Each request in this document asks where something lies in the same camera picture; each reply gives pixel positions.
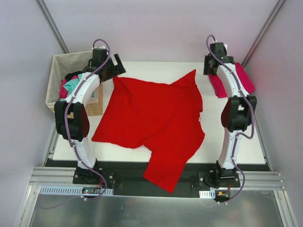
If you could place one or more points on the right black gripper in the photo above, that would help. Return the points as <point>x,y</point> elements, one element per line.
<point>208,68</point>

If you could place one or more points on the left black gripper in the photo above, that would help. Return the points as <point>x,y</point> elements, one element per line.
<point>113,70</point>

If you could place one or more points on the magenta t shirt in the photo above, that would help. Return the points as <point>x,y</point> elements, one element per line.
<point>218,85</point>

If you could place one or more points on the wicker basket with cloth liner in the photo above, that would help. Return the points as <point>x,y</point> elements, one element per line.
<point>65,75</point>

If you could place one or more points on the red t shirt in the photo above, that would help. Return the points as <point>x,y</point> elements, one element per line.
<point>164,118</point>

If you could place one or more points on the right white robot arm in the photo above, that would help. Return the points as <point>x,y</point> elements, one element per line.
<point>236,117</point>

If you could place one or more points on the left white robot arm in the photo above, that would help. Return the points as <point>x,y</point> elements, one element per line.
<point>71,117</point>

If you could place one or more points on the black t shirt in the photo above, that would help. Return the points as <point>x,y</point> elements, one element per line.
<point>70,76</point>

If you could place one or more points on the teal t shirt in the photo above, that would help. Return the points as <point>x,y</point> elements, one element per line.
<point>68,84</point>

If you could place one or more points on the pink t shirt in basket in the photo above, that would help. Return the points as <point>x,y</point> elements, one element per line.
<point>67,87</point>

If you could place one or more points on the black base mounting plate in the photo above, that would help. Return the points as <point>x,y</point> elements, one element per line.
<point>126,179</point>

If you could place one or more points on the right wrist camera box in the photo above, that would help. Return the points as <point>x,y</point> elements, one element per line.
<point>226,46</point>

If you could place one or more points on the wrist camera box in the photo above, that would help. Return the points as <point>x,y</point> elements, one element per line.
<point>226,46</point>
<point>101,47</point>

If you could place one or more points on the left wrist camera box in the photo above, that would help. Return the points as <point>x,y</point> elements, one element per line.
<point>101,47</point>

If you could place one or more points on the right white cable duct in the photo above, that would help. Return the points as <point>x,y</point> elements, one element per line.
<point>207,194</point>

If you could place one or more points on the white cable duct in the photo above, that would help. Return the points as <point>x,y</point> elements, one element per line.
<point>75,190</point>
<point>207,194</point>

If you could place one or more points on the aluminium frame rail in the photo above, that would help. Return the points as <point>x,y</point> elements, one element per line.
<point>52,175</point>

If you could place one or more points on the left white cable duct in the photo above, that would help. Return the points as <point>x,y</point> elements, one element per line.
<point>75,190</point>

